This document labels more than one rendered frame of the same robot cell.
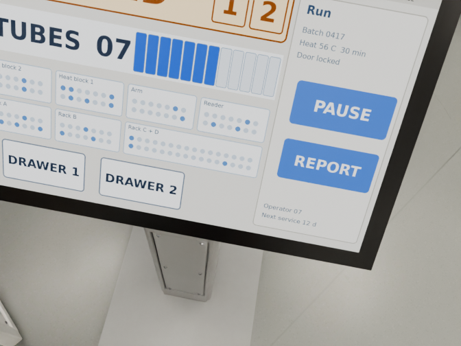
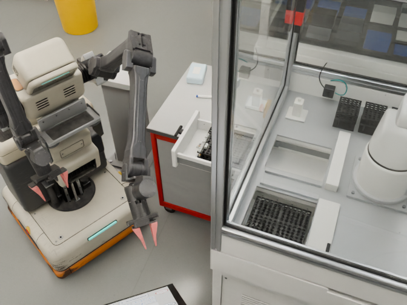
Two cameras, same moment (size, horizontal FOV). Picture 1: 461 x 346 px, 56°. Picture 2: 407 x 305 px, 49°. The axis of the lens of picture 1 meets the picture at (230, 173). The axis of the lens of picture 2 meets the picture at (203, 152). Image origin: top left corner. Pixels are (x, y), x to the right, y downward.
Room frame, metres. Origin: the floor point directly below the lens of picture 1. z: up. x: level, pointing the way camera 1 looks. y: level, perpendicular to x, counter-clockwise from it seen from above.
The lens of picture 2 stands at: (0.87, 0.20, 2.34)
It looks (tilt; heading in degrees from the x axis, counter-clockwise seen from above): 47 degrees down; 160
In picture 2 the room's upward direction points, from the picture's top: 1 degrees counter-clockwise
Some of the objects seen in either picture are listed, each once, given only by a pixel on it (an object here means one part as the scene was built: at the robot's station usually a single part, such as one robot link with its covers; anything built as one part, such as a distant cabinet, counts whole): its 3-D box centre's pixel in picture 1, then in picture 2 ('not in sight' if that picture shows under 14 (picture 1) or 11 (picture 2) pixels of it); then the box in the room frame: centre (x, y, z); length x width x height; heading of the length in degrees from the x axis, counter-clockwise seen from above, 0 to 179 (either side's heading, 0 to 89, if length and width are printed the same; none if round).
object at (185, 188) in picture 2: not in sight; (218, 152); (-0.84, 0.92, 0.38); 0.62 x 0.58 x 0.76; 138
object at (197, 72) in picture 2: not in sight; (196, 73); (-1.12, 0.88, 0.78); 0.15 x 0.10 x 0.04; 149
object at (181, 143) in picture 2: not in sight; (186, 138); (-0.55, 0.63, 0.87); 0.29 x 0.02 x 0.11; 138
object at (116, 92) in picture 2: not in sight; (128, 115); (-1.36, 0.48, 0.38); 0.30 x 0.30 x 0.76; 51
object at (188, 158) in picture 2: not in sight; (228, 150); (-0.41, 0.78, 0.86); 0.40 x 0.26 x 0.06; 48
